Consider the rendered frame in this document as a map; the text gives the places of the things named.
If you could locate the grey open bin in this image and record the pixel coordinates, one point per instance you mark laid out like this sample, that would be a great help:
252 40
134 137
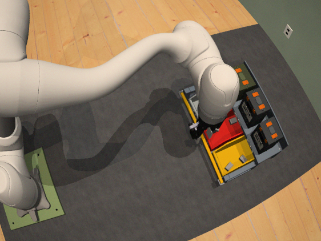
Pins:
194 105

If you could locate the red open bin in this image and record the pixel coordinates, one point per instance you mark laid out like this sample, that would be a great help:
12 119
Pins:
225 134

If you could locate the yellow bin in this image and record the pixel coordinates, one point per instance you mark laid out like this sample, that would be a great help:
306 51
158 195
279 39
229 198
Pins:
231 152

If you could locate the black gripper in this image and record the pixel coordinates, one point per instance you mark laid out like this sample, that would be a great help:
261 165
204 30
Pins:
198 129

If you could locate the grey metal bin rack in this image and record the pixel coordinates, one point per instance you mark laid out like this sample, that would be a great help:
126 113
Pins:
272 152

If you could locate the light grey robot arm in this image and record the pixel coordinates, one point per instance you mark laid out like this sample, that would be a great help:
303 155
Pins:
30 86

